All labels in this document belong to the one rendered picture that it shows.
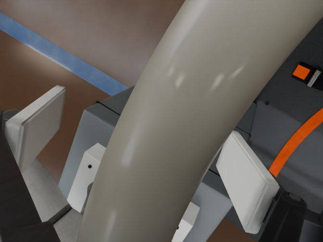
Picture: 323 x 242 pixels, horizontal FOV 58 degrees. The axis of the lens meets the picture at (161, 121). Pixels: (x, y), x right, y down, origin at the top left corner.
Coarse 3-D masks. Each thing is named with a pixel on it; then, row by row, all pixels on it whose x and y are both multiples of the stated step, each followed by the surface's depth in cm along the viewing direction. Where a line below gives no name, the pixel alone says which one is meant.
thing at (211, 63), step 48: (192, 0) 7; (240, 0) 6; (288, 0) 6; (192, 48) 7; (240, 48) 6; (288, 48) 7; (144, 96) 7; (192, 96) 7; (240, 96) 7; (144, 144) 7; (192, 144) 7; (96, 192) 8; (144, 192) 7; (192, 192) 8; (96, 240) 8; (144, 240) 8
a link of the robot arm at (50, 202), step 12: (36, 168) 53; (24, 180) 50; (36, 180) 51; (48, 180) 54; (36, 192) 50; (48, 192) 52; (60, 192) 55; (36, 204) 49; (48, 204) 51; (60, 204) 53; (48, 216) 50; (60, 216) 51
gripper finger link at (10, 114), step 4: (4, 112) 15; (8, 112) 15; (12, 112) 15; (16, 112) 15; (4, 116) 14; (8, 116) 15; (12, 116) 15; (4, 120) 14; (4, 124) 14; (4, 128) 13
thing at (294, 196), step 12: (288, 192) 14; (276, 204) 13; (288, 204) 13; (300, 204) 13; (276, 216) 12; (288, 216) 12; (300, 216) 12; (264, 228) 11; (276, 228) 11; (288, 228) 11; (300, 228) 11; (264, 240) 10; (276, 240) 10; (288, 240) 10
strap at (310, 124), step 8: (320, 112) 122; (312, 120) 124; (320, 120) 123; (304, 128) 126; (312, 128) 125; (296, 136) 128; (304, 136) 127; (288, 144) 131; (296, 144) 129; (280, 152) 133; (288, 152) 132; (280, 160) 134; (272, 168) 137; (280, 168) 135
